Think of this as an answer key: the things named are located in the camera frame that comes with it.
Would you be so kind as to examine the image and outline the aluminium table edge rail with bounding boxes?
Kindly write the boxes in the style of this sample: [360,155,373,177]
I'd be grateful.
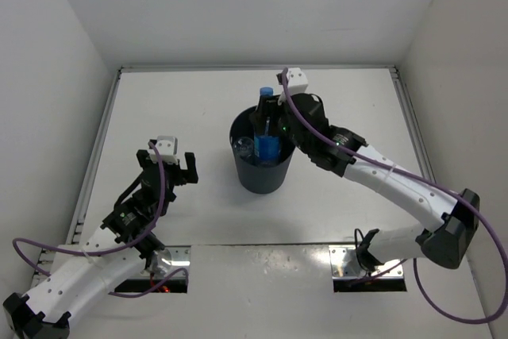
[389,66,436,181]

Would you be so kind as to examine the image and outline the dark grey waste bin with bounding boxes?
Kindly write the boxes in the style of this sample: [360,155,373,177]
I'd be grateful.
[229,106,295,195]

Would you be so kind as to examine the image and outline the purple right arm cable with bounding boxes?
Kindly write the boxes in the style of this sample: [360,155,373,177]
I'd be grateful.
[275,67,508,325]

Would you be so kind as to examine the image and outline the blue-cap blue-label water bottle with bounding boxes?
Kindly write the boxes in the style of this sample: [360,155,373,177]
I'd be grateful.
[254,87,280,167]

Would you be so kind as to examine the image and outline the metal base plate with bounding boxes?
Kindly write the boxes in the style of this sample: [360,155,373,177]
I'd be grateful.
[148,246,191,279]
[329,245,404,281]

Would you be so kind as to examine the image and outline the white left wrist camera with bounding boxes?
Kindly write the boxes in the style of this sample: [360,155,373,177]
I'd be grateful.
[148,136,179,164]

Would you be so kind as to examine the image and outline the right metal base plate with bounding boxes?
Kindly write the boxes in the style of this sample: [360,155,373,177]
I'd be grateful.
[329,245,404,281]

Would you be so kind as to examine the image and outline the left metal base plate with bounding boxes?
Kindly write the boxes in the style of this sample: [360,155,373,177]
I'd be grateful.
[148,246,191,279]

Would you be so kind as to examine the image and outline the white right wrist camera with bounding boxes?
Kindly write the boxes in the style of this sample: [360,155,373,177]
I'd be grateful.
[276,67,309,96]

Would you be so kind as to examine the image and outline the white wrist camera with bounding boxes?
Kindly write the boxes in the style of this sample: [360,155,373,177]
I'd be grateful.
[276,67,309,96]
[148,136,179,164]

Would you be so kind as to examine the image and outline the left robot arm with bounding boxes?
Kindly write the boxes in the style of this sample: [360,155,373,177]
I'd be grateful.
[2,148,198,338]

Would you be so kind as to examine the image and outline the small blue-label plastic bottle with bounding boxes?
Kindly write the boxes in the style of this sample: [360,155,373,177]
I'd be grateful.
[233,137,255,164]

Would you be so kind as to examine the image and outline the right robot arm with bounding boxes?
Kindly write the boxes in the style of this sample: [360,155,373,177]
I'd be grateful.
[249,87,479,272]

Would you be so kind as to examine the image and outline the left aluminium frame rail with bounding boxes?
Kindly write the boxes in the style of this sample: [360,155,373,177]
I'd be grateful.
[11,67,124,339]

